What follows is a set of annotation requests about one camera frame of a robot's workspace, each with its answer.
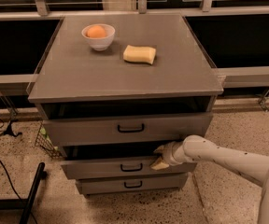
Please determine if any orange fruit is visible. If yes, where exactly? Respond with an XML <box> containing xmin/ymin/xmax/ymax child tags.
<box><xmin>87</xmin><ymin>25</ymin><xmax>106</xmax><ymax>38</ymax></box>

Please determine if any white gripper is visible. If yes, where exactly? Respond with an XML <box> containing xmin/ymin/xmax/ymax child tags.
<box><xmin>150</xmin><ymin>141</ymin><xmax>184</xmax><ymax>171</ymax></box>

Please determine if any white ceramic bowl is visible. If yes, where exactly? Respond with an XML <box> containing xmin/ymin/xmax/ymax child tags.
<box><xmin>81</xmin><ymin>23</ymin><xmax>116</xmax><ymax>51</ymax></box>

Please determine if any grey top drawer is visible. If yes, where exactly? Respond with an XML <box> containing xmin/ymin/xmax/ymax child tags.
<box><xmin>43</xmin><ymin>113</ymin><xmax>212</xmax><ymax>147</ymax></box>

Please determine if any grey bottom drawer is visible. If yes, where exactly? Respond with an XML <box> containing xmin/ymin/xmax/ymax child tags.
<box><xmin>76</xmin><ymin>173</ymin><xmax>188</xmax><ymax>195</ymax></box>

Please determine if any metal window railing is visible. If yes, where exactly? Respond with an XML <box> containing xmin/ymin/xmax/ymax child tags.
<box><xmin>0</xmin><ymin>0</ymin><xmax>269</xmax><ymax>21</ymax></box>

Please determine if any grey drawer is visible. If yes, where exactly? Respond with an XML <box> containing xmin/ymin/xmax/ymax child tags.
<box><xmin>60</xmin><ymin>141</ymin><xmax>196</xmax><ymax>179</ymax></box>
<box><xmin>76</xmin><ymin>173</ymin><xmax>188</xmax><ymax>195</ymax></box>
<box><xmin>43</xmin><ymin>113</ymin><xmax>212</xmax><ymax>147</ymax></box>

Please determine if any grey drawer cabinet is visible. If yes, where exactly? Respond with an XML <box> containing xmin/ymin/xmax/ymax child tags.
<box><xmin>27</xmin><ymin>13</ymin><xmax>225</xmax><ymax>198</ymax></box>

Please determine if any black metal stand leg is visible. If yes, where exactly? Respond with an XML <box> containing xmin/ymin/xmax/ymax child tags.
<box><xmin>0</xmin><ymin>162</ymin><xmax>47</xmax><ymax>224</ymax></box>

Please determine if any yellow sponge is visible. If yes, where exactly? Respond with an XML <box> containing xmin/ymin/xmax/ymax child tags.
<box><xmin>123</xmin><ymin>45</ymin><xmax>156</xmax><ymax>64</ymax></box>

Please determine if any wire mesh basket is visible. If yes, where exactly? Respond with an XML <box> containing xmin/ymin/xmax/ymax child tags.
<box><xmin>35</xmin><ymin>126</ymin><xmax>62</xmax><ymax>159</ymax></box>

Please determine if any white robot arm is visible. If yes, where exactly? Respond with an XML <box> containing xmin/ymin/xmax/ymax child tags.
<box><xmin>150</xmin><ymin>135</ymin><xmax>269</xmax><ymax>224</ymax></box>

